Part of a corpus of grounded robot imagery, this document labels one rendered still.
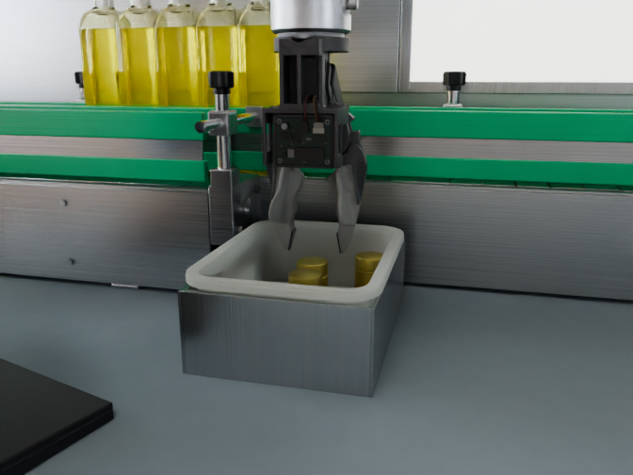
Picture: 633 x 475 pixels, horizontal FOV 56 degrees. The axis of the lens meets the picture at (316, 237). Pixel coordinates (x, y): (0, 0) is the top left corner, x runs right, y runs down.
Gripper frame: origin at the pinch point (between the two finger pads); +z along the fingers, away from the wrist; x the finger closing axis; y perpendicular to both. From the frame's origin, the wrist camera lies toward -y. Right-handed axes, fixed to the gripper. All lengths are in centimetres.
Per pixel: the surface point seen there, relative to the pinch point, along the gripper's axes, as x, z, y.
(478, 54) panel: 16.6, -19.3, -29.6
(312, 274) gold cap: 0.6, 2.5, 4.8
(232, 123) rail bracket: -10.0, -11.5, -2.7
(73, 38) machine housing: -49, -22, -34
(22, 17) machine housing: -59, -26, -35
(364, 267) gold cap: 4.9, 3.4, -1.5
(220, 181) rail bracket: -11.3, -5.3, -2.0
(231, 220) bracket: -10.5, -0.7, -2.7
